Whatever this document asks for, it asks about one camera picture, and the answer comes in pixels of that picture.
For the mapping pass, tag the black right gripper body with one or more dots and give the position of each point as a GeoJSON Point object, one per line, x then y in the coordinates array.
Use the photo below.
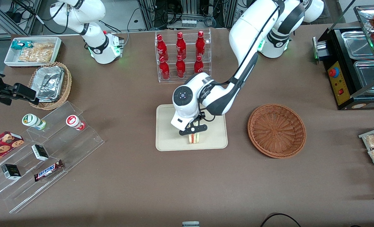
{"type": "Point", "coordinates": [4, 93]}

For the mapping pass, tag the triangular sandwich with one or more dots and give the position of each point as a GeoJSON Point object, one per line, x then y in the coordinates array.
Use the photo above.
{"type": "Point", "coordinates": [194, 139]}

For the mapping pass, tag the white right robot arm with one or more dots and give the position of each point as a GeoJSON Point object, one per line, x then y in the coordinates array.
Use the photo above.
{"type": "Point", "coordinates": [101, 47]}

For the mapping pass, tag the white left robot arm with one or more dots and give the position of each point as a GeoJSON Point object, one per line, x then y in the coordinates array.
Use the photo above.
{"type": "Point", "coordinates": [246, 25]}

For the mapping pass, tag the beige rectangular tray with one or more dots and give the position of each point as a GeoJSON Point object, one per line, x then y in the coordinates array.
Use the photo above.
{"type": "Point", "coordinates": [215, 138]}

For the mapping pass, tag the aluminium foil tray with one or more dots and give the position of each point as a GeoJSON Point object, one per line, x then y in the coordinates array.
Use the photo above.
{"type": "Point", "coordinates": [49, 83]}

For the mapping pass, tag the light wicker basket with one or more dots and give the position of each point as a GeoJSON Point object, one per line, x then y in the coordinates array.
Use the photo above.
{"type": "Point", "coordinates": [67, 82]}

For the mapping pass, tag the round brown wicker basket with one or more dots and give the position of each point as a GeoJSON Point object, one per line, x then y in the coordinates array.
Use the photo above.
{"type": "Point", "coordinates": [276, 130]}

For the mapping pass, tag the green lid yogurt cup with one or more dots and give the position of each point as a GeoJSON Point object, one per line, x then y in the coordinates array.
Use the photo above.
{"type": "Point", "coordinates": [31, 120]}

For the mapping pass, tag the white rectangular snack bin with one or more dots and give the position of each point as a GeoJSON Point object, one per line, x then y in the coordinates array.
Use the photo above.
{"type": "Point", "coordinates": [10, 58]}

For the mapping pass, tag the clear bag of crackers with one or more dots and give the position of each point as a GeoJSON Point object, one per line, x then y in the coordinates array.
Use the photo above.
{"type": "Point", "coordinates": [37, 53]}

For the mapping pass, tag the red lid yogurt cup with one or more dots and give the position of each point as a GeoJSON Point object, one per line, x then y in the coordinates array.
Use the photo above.
{"type": "Point", "coordinates": [73, 121]}

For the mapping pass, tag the teal snack packet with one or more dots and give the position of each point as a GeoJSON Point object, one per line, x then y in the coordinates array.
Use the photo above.
{"type": "Point", "coordinates": [18, 44]}

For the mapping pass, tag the clear acrylic bottle rack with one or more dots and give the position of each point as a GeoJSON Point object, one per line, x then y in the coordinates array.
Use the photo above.
{"type": "Point", "coordinates": [188, 80]}

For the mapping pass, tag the small black box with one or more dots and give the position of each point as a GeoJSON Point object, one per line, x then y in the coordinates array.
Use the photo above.
{"type": "Point", "coordinates": [11, 171]}
{"type": "Point", "coordinates": [40, 152]}

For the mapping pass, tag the red cookie box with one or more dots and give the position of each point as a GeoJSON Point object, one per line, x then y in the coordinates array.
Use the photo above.
{"type": "Point", "coordinates": [2, 146]}

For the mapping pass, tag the red cola bottle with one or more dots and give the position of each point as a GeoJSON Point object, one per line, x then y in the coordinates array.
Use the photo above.
{"type": "Point", "coordinates": [198, 66]}
{"type": "Point", "coordinates": [164, 69]}
{"type": "Point", "coordinates": [161, 47]}
{"type": "Point", "coordinates": [180, 67]}
{"type": "Point", "coordinates": [181, 45]}
{"type": "Point", "coordinates": [200, 44]}

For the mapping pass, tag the clear acrylic stepped stand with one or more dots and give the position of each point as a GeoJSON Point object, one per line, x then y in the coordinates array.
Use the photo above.
{"type": "Point", "coordinates": [79, 148]}

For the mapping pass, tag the Snickers chocolate bar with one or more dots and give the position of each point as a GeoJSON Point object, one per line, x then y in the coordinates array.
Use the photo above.
{"type": "Point", "coordinates": [48, 170]}

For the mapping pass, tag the small white label object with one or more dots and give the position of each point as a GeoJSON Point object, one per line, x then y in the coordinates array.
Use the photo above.
{"type": "Point", "coordinates": [190, 224]}

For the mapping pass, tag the white power strip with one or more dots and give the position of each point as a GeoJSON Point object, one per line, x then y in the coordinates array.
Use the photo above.
{"type": "Point", "coordinates": [189, 23]}

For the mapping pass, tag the red emergency stop button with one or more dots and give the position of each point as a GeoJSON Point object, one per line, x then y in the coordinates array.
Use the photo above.
{"type": "Point", "coordinates": [333, 72]}

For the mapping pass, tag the black food warmer appliance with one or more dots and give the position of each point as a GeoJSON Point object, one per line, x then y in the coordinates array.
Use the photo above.
{"type": "Point", "coordinates": [335, 47]}

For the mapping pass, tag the steel food pan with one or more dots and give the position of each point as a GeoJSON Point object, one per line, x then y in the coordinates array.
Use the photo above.
{"type": "Point", "coordinates": [368, 75]}
{"type": "Point", "coordinates": [355, 44]}

